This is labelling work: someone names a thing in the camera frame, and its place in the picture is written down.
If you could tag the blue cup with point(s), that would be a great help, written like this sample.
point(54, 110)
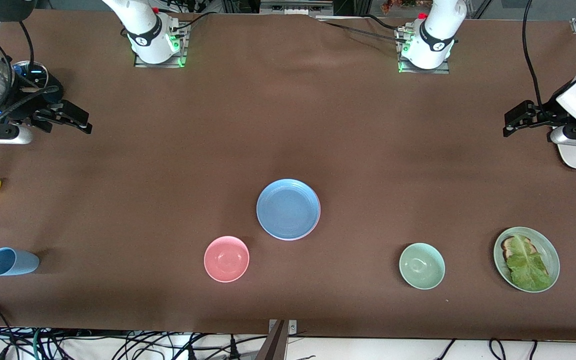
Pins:
point(15, 262)

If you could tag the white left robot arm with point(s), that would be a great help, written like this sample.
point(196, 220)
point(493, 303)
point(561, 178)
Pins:
point(438, 30)

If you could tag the metal table bracket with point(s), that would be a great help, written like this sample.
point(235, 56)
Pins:
point(292, 327)

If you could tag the green plate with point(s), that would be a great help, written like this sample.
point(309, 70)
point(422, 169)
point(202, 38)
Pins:
point(550, 250)

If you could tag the brown table cloth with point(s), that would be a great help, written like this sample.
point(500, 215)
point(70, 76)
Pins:
point(288, 125)

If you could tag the pink bowl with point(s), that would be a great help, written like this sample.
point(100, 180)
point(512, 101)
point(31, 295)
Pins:
point(226, 259)

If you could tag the blue plate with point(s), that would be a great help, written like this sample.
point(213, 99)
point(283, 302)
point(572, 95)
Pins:
point(288, 209)

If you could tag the toast slice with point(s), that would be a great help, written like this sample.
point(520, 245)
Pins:
point(507, 246)

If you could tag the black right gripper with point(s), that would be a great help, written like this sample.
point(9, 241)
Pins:
point(32, 104)

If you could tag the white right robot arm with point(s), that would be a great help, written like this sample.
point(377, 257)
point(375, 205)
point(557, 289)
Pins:
point(140, 20)

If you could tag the green bowl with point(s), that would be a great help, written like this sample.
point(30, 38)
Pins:
point(422, 266)

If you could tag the grey metal frame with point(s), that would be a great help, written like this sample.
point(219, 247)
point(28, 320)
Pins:
point(295, 7)

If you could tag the green lettuce leaf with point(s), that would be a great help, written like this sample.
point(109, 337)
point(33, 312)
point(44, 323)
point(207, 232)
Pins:
point(528, 267)

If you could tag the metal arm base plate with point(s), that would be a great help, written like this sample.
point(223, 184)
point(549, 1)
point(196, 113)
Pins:
point(443, 69)
point(180, 47)

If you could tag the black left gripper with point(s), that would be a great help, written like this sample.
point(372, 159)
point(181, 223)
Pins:
point(543, 113)

